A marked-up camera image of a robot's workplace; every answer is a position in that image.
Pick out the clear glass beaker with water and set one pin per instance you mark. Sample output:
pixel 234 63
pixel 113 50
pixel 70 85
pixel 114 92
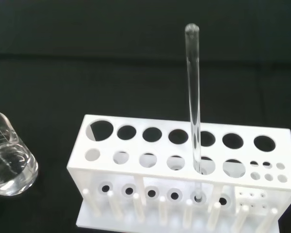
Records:
pixel 12 167

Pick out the black bench cloth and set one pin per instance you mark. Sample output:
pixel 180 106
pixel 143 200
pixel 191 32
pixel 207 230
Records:
pixel 87 60

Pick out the white test tube rack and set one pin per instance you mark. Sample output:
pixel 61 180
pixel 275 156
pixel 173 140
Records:
pixel 160 150

